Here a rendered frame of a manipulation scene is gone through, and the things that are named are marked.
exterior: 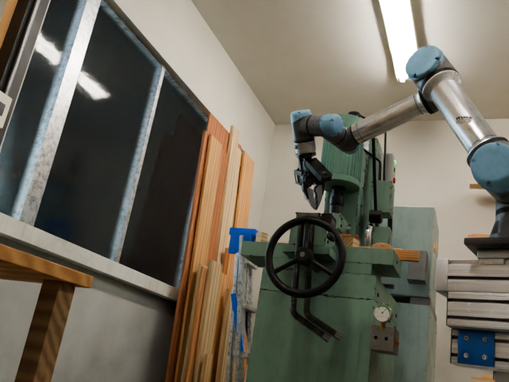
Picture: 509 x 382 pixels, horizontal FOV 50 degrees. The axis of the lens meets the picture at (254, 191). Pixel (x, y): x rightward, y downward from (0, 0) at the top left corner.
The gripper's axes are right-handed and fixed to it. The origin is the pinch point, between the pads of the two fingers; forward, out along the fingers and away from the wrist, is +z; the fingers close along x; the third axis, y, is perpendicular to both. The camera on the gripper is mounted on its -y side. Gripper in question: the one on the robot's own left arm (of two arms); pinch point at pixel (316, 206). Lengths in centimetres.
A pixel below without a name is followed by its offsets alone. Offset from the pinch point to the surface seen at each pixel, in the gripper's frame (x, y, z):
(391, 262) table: -16.7, -18.3, 22.0
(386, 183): -49, 24, 6
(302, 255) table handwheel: 14.6, -12.3, 11.7
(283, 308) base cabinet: 18.6, 2.0, 35.0
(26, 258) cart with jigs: 96, -72, -28
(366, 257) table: -11.4, -11.4, 20.2
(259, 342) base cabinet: 30, 3, 45
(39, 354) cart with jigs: 98, -69, -9
